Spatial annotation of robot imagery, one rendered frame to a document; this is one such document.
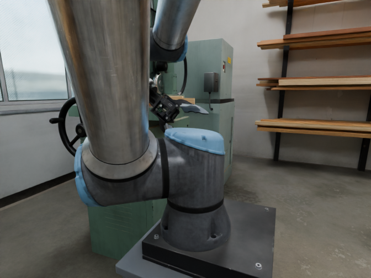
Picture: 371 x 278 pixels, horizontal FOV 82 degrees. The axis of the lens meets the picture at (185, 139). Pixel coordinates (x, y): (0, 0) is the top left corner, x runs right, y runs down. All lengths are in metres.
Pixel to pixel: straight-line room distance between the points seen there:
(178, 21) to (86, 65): 0.29
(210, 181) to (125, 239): 0.94
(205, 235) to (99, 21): 0.46
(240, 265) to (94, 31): 0.49
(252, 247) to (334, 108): 2.90
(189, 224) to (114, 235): 0.91
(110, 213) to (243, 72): 2.66
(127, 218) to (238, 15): 3.01
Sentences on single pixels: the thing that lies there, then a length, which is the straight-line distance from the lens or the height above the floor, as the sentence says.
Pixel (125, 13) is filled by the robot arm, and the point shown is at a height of 1.04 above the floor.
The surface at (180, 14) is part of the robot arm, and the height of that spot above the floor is 1.12.
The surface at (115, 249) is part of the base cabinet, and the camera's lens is 1.46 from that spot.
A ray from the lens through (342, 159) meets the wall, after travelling 3.49.
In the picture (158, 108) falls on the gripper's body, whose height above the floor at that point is 0.92.
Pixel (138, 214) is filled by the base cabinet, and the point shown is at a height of 0.34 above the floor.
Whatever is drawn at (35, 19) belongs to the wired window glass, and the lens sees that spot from 2.66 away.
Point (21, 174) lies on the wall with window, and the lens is 2.44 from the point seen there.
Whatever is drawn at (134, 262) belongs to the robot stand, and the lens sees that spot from 0.63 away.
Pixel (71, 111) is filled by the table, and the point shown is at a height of 0.87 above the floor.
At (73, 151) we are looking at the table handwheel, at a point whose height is 0.71.
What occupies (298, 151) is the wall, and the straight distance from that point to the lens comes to 3.39.
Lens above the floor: 0.96
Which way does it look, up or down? 12 degrees down
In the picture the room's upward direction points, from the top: straight up
